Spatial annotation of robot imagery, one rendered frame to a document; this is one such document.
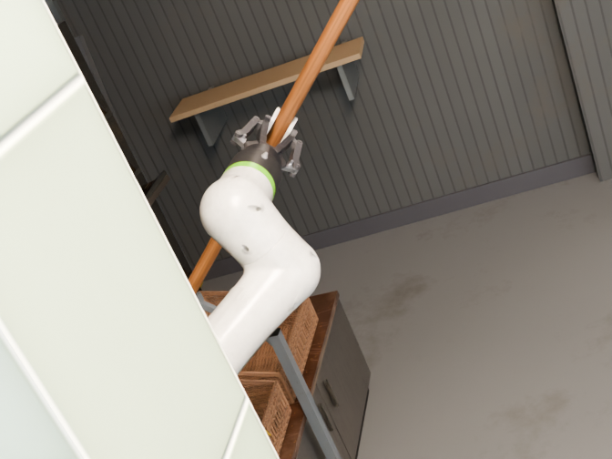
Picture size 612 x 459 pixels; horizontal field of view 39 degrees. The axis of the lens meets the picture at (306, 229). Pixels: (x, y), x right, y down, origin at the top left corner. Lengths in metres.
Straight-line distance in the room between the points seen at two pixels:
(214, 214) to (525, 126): 4.08
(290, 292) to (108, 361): 1.04
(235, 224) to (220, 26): 3.90
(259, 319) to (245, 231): 0.13
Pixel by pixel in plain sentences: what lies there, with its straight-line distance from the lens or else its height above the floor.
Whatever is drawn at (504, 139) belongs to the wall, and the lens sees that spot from 5.28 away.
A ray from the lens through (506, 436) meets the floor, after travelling 3.70.
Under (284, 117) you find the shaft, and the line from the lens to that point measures 1.62.
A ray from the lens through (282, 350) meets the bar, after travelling 3.04.
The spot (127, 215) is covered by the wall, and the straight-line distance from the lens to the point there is 0.32.
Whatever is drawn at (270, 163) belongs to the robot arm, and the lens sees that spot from 1.42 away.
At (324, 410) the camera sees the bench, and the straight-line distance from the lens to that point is 3.40.
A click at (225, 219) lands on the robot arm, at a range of 1.29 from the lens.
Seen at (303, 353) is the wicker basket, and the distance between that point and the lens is 3.49.
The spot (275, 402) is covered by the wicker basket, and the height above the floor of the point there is 0.70.
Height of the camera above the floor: 2.45
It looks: 24 degrees down
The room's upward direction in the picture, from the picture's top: 23 degrees counter-clockwise
